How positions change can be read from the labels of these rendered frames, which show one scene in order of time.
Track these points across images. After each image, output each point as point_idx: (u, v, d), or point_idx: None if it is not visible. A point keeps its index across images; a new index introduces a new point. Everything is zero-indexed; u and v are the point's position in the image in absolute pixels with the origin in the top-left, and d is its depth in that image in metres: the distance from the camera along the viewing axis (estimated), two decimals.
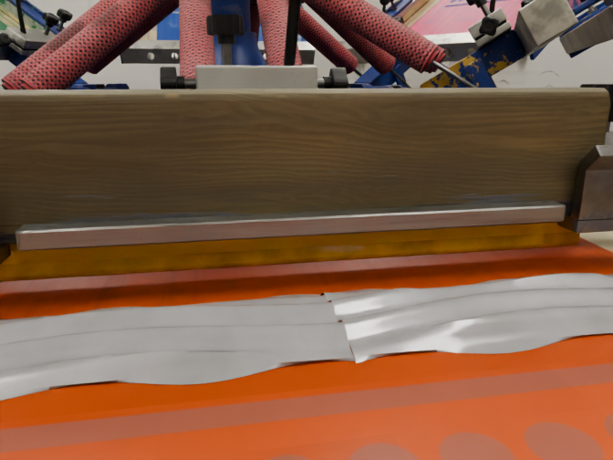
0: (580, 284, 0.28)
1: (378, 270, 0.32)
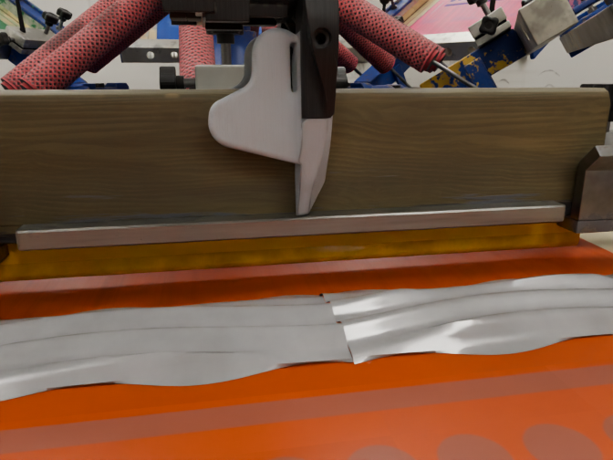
0: (579, 284, 0.28)
1: (377, 270, 0.32)
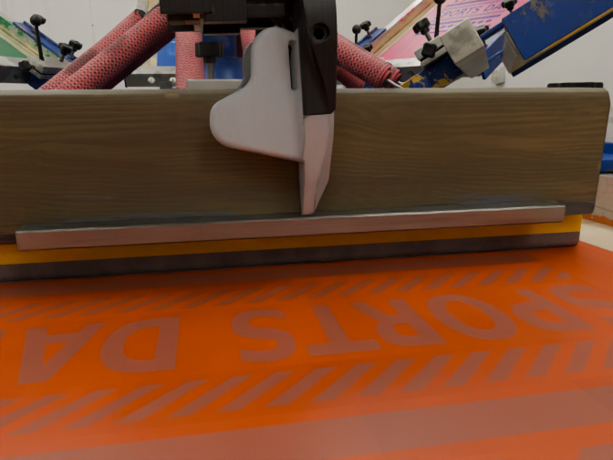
0: None
1: None
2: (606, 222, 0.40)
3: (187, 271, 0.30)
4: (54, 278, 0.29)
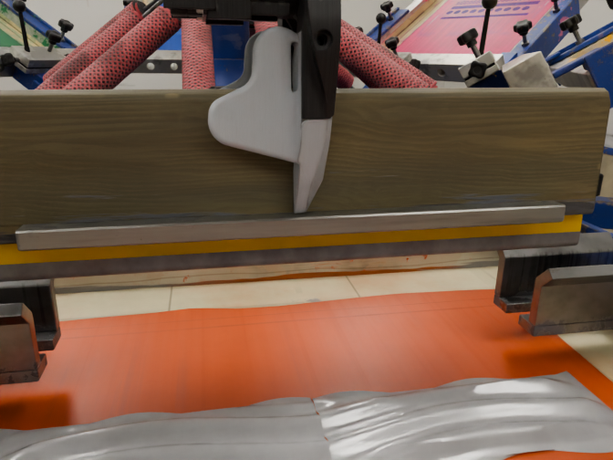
0: (531, 390, 0.34)
1: (361, 365, 0.37)
2: None
3: None
4: None
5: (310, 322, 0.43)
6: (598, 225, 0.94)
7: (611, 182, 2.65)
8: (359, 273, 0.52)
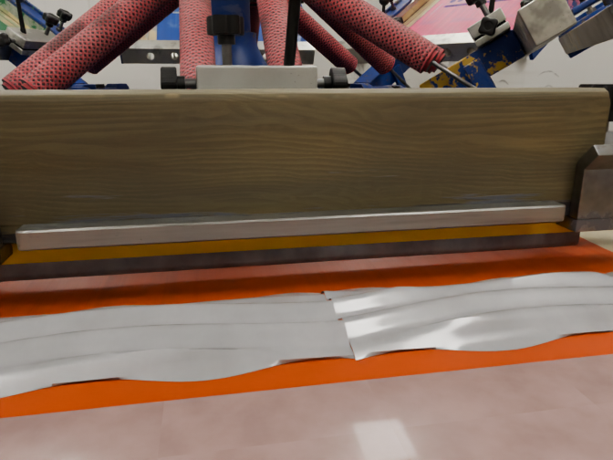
0: (578, 282, 0.29)
1: (378, 268, 0.32)
2: None
3: None
4: None
5: None
6: None
7: None
8: None
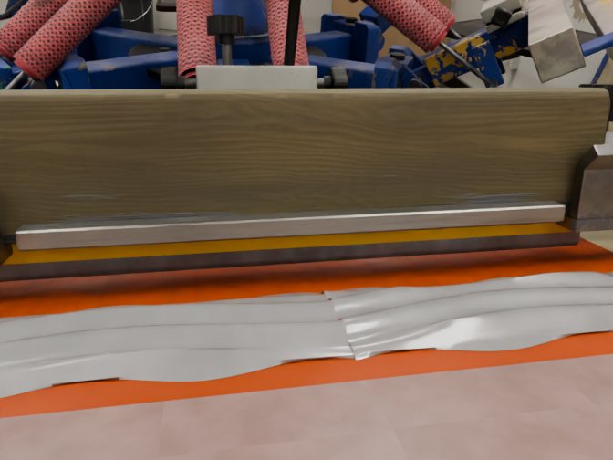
0: (578, 282, 0.29)
1: (378, 268, 0.32)
2: None
3: None
4: None
5: None
6: None
7: None
8: None
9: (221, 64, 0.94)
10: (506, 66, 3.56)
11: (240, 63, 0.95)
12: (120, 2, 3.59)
